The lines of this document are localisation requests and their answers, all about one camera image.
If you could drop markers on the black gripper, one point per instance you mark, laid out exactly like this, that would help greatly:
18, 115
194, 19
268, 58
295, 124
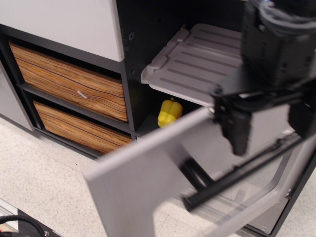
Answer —
278, 51

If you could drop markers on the grey toy oven door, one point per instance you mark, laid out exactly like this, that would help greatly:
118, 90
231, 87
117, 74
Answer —
131, 183

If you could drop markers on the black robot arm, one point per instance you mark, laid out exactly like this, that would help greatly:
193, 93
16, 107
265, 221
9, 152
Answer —
278, 51

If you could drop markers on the grey oven rack shelf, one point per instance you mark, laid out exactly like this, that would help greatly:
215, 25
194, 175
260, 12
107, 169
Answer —
192, 61

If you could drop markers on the yellow toy bell pepper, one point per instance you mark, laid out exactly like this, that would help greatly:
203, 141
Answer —
170, 111

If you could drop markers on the dark grey toy kitchen cabinet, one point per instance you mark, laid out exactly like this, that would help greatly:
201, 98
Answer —
117, 38

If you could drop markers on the lower wood-pattern fabric bin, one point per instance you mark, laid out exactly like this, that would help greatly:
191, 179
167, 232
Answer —
91, 135

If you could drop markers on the wood-pattern fabric bin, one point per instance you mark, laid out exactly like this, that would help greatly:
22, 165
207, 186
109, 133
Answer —
84, 88
91, 135

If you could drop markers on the upper wood-pattern fabric bin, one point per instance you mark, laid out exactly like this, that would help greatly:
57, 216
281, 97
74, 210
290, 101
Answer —
84, 88

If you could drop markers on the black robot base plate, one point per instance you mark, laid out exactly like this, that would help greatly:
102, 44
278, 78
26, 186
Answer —
27, 228

